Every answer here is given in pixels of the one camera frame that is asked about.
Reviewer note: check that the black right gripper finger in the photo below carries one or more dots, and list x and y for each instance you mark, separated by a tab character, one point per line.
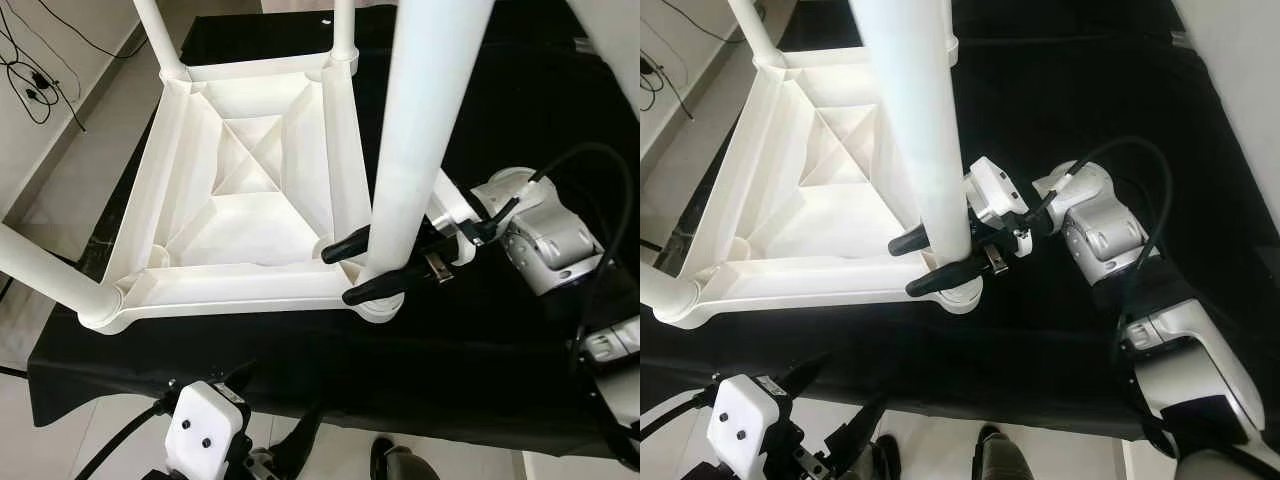
345	247
378	288
942	278
908	242

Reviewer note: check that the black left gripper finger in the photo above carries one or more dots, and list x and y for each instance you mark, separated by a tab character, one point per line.
240	380
862	430
300	440
800	378

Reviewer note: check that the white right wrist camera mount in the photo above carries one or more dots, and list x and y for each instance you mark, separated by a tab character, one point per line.
450	208
990	185

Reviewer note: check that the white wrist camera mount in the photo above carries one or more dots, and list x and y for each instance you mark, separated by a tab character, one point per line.
450	208
745	430
990	185
205	430

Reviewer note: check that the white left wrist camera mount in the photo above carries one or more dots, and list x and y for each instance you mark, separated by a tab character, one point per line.
745	430
205	430

